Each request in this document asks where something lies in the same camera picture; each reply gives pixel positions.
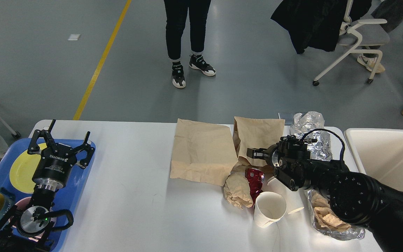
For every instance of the crumpled aluminium foil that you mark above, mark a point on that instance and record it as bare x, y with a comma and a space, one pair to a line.
302, 123

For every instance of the black jacket on chair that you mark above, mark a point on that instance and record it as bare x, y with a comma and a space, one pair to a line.
311, 23

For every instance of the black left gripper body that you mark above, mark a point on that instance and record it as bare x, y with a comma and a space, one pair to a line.
54, 168

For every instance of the white office chair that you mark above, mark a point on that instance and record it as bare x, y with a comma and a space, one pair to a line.
359, 35

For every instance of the lying white paper cup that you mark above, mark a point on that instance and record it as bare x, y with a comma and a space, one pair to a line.
293, 199

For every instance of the yellow plastic plate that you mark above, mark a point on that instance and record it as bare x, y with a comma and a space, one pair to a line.
22, 166

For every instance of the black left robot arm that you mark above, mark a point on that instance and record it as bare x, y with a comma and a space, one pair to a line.
10, 239

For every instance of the foil bag with paper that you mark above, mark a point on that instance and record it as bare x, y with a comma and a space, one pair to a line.
325, 221

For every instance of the crumpled brown paper ball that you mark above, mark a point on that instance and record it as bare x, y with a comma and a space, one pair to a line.
237, 191

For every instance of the upright white paper cup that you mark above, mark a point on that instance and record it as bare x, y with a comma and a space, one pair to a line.
270, 207

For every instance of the brown paper bag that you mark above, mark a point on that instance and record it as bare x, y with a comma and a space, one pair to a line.
255, 133
202, 152

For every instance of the pink ribbed mug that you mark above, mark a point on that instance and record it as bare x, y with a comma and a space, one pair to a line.
28, 224

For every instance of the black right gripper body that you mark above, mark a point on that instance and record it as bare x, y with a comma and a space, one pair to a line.
271, 155

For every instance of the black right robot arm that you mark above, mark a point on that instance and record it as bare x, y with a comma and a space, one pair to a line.
355, 198

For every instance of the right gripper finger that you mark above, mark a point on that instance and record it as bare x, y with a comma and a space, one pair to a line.
257, 153

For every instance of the crushed red can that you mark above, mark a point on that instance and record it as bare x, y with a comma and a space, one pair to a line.
255, 180

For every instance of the white plastic bin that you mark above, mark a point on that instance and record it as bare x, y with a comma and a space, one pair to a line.
378, 153

